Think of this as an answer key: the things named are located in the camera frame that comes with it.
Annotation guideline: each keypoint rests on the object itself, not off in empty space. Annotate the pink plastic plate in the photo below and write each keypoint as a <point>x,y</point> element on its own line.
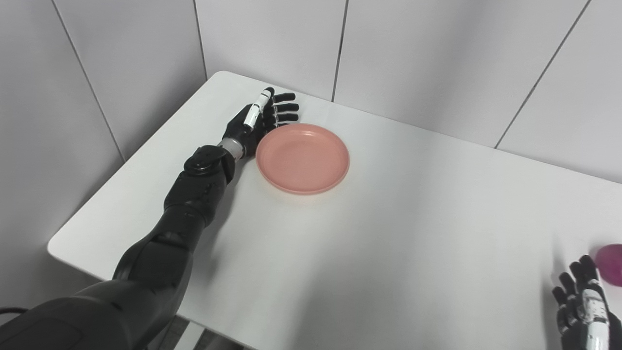
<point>302,158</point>

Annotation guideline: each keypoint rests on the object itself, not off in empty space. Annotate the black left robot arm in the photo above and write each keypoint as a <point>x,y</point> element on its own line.
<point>160,253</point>

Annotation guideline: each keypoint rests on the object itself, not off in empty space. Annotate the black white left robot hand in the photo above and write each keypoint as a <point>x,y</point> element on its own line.
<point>243,131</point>

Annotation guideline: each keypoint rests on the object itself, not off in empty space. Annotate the purple red onion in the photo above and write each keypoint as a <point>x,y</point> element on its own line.
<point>611,265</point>

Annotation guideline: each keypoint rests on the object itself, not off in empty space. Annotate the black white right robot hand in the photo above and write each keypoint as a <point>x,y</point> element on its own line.
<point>588,321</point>

